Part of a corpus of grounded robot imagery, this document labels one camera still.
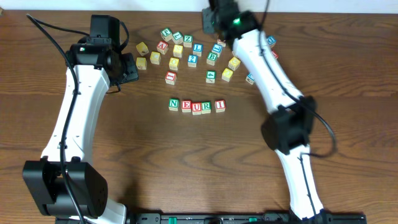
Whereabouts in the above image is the yellow S block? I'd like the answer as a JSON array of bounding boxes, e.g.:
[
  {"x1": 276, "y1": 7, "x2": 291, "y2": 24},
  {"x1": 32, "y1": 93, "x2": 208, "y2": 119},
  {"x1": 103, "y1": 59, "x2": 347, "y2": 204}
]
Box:
[
  {"x1": 136, "y1": 57, "x2": 147, "y2": 70},
  {"x1": 173, "y1": 44, "x2": 183, "y2": 58}
]

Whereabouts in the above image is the green N block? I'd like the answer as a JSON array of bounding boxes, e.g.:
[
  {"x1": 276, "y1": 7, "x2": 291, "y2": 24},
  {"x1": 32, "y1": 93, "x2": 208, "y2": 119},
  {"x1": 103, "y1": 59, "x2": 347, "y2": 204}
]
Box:
[{"x1": 169, "y1": 98, "x2": 180, "y2": 111}]

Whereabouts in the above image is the red E block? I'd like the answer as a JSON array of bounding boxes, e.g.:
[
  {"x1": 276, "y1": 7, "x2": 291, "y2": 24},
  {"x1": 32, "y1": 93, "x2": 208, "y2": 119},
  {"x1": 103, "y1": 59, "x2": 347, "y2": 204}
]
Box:
[{"x1": 181, "y1": 100, "x2": 192, "y2": 113}]

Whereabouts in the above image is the red U block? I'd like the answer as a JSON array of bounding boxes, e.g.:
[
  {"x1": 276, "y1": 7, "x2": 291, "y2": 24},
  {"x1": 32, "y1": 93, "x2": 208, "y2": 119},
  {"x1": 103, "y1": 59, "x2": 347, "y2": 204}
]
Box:
[{"x1": 192, "y1": 102, "x2": 202, "y2": 115}]

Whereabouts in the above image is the green R block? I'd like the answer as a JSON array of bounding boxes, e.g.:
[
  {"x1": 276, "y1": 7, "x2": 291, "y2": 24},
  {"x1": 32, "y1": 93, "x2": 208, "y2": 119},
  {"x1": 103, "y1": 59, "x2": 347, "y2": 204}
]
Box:
[{"x1": 201, "y1": 101, "x2": 211, "y2": 114}]

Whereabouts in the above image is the red i block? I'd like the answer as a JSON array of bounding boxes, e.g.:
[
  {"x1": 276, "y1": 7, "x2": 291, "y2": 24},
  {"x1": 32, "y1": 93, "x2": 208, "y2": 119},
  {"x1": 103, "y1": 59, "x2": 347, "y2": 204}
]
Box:
[
  {"x1": 165, "y1": 71, "x2": 177, "y2": 85},
  {"x1": 215, "y1": 100, "x2": 226, "y2": 113}
]

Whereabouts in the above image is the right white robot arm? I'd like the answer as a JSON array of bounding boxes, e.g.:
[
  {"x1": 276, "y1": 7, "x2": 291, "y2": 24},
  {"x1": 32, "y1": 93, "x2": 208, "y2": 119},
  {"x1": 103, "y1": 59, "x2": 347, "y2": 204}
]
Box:
[{"x1": 202, "y1": 0, "x2": 337, "y2": 223}]

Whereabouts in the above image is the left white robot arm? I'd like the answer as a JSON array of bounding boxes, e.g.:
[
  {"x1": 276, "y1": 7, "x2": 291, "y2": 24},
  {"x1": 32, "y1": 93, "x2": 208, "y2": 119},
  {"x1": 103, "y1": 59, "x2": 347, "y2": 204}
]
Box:
[{"x1": 22, "y1": 14, "x2": 139, "y2": 223}]

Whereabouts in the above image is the yellow block upper left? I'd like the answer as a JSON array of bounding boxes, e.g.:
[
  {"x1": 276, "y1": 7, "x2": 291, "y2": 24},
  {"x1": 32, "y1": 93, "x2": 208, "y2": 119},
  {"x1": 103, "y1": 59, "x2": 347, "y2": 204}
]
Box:
[{"x1": 136, "y1": 42, "x2": 149, "y2": 56}]

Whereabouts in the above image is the yellow C block left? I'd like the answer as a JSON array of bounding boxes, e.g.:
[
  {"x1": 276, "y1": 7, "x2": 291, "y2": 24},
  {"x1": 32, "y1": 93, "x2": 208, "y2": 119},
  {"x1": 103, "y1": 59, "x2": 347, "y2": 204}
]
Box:
[{"x1": 150, "y1": 52, "x2": 161, "y2": 65}]

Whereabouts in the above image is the red C block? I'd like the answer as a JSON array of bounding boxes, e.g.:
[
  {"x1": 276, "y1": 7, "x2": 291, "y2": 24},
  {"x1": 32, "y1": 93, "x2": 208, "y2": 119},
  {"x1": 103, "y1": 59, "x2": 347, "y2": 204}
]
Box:
[{"x1": 217, "y1": 39, "x2": 226, "y2": 47}]

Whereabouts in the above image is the green Z block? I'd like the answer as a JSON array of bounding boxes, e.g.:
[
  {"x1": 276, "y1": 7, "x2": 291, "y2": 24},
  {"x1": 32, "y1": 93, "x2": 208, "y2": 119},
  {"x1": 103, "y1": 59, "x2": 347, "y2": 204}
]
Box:
[{"x1": 183, "y1": 35, "x2": 193, "y2": 48}]

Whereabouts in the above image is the blue L block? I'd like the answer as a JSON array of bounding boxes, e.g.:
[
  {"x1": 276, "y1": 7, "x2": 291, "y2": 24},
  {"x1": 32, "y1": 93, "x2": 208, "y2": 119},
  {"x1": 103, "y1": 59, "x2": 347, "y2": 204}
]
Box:
[{"x1": 193, "y1": 44, "x2": 203, "y2": 57}]

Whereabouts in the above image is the green L block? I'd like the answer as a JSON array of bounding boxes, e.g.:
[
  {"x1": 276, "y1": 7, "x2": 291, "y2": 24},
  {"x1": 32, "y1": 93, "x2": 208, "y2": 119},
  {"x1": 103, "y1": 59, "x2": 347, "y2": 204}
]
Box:
[{"x1": 172, "y1": 31, "x2": 183, "y2": 45}]

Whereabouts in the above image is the red A block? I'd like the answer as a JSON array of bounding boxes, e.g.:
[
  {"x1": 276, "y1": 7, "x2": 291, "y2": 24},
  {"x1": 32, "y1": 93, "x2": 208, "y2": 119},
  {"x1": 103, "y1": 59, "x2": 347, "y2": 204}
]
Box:
[{"x1": 157, "y1": 41, "x2": 169, "y2": 55}]

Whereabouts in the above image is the green B block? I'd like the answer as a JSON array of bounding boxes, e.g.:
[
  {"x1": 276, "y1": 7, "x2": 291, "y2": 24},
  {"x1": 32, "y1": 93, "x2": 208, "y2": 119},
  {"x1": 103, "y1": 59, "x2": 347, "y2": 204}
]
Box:
[{"x1": 206, "y1": 52, "x2": 218, "y2": 66}]

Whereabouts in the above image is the yellow O block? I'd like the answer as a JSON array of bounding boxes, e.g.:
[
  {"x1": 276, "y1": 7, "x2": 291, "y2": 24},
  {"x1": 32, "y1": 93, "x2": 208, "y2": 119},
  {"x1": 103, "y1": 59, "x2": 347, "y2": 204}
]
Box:
[{"x1": 169, "y1": 57, "x2": 180, "y2": 71}]

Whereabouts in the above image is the green F block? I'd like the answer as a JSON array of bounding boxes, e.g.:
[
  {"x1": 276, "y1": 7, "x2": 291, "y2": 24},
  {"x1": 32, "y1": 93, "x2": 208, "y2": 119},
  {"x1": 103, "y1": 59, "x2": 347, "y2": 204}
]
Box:
[{"x1": 160, "y1": 27, "x2": 172, "y2": 42}]

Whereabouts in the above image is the blue 2 block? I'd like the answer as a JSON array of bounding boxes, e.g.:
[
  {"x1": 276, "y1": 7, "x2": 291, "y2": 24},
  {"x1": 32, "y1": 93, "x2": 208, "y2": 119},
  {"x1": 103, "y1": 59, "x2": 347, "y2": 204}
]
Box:
[{"x1": 188, "y1": 55, "x2": 198, "y2": 67}]

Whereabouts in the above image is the yellow G block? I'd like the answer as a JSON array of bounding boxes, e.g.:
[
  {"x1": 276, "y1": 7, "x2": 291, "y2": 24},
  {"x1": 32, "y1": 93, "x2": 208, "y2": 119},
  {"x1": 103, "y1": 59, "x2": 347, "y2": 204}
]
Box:
[{"x1": 228, "y1": 57, "x2": 241, "y2": 71}]

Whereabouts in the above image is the green 4 block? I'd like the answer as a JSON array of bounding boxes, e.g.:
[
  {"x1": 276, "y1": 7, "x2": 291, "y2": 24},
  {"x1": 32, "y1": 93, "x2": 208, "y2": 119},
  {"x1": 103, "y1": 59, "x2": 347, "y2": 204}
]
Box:
[{"x1": 206, "y1": 70, "x2": 216, "y2": 83}]

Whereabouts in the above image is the yellow block centre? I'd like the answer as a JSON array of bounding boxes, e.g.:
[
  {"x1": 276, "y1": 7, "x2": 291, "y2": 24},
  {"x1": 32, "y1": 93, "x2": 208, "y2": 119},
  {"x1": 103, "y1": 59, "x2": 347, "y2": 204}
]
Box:
[{"x1": 221, "y1": 68, "x2": 234, "y2": 82}]

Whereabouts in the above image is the red M block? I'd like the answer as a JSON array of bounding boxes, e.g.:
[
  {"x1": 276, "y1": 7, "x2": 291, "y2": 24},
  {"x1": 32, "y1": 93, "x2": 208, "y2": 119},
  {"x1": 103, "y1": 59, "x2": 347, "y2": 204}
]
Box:
[{"x1": 271, "y1": 50, "x2": 279, "y2": 59}]

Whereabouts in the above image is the blue T block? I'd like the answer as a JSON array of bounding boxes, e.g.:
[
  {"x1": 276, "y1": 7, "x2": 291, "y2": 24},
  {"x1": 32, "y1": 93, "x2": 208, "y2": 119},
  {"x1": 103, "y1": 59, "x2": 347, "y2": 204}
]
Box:
[{"x1": 246, "y1": 73, "x2": 254, "y2": 85}]

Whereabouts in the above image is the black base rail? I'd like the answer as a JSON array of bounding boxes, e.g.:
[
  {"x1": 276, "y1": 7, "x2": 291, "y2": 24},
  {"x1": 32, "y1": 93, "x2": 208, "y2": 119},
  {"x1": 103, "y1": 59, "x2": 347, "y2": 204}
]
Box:
[{"x1": 126, "y1": 212, "x2": 367, "y2": 224}]

